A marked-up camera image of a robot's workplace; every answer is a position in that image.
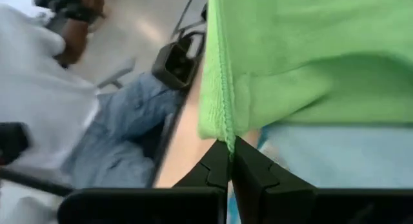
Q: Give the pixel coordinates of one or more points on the black wristband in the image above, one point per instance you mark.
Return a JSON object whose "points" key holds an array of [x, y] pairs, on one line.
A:
{"points": [[80, 13]]}

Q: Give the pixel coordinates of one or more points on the green microfiber towel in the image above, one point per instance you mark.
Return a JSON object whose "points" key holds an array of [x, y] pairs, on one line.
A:
{"points": [[306, 56]]}

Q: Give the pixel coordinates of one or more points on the person's hand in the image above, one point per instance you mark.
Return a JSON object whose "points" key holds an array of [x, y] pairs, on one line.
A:
{"points": [[92, 1]]}

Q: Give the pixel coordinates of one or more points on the person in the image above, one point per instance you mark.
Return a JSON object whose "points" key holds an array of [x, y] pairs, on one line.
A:
{"points": [[48, 104]]}

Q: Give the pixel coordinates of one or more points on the dark grey box bracket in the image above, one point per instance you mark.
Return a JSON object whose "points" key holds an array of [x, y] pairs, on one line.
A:
{"points": [[175, 64]]}

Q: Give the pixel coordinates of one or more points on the black bar-shaped equipment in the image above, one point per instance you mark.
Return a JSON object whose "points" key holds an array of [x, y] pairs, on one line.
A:
{"points": [[13, 143]]}

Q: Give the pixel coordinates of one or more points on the blue teal-edged microfiber towel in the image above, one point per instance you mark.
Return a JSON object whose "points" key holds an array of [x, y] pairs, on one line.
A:
{"points": [[338, 156]]}

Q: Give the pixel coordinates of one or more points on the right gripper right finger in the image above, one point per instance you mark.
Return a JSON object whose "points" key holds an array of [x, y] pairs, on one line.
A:
{"points": [[258, 185]]}

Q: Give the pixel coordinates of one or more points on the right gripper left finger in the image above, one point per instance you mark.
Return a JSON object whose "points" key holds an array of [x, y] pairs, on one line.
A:
{"points": [[214, 172]]}

